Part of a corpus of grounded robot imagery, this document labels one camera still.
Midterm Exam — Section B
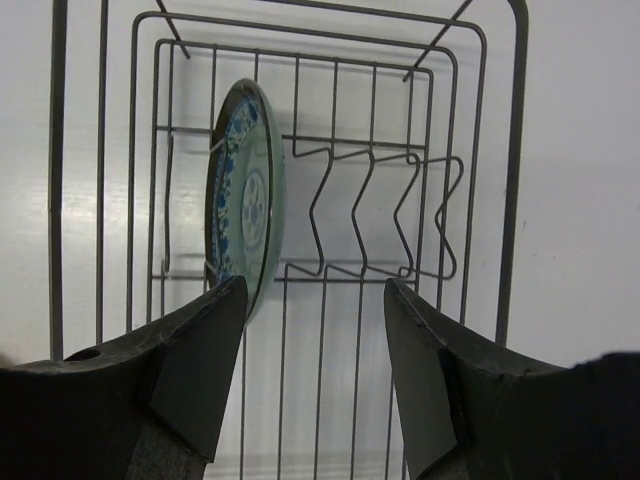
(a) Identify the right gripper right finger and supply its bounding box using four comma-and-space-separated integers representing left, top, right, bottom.
384, 279, 570, 479

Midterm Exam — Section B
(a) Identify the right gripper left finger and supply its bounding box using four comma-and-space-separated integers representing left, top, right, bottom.
64, 273, 250, 464

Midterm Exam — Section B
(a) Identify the small blue patterned plate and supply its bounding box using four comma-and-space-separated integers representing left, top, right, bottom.
204, 78, 287, 320

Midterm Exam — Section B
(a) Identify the wire dish rack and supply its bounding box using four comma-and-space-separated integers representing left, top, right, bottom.
47, 0, 530, 480

